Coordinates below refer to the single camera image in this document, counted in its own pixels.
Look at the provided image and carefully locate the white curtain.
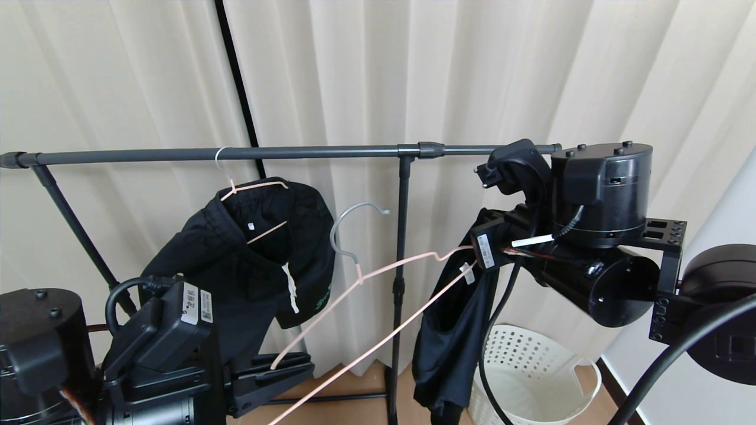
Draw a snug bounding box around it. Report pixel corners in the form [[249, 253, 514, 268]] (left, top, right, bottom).
[[223, 0, 756, 381], [0, 0, 263, 331]]

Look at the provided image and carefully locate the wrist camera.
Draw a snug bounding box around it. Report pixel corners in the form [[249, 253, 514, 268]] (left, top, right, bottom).
[[475, 139, 556, 237], [103, 276, 214, 390]]

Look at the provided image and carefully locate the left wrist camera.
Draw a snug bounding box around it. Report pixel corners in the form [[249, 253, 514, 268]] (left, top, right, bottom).
[[103, 276, 214, 390]]

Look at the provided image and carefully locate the pink clothes hanger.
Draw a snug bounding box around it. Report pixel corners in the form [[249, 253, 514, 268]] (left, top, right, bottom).
[[214, 146, 290, 246], [268, 202, 478, 425]]

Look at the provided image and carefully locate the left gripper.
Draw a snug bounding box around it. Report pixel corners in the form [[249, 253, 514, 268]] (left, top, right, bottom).
[[89, 348, 315, 425]]

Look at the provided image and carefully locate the black clothes rack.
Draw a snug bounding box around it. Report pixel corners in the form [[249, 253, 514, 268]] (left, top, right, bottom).
[[0, 142, 563, 425]]

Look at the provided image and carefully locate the white laundry basket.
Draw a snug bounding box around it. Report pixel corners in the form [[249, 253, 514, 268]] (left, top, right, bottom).
[[468, 323, 602, 425]]

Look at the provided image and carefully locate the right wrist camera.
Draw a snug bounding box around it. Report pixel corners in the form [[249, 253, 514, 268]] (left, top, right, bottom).
[[475, 139, 556, 237]]

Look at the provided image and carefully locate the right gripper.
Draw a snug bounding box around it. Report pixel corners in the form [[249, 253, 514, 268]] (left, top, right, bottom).
[[471, 215, 661, 329]]

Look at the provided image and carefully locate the black shirt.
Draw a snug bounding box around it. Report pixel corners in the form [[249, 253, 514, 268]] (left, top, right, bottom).
[[412, 207, 520, 425]]

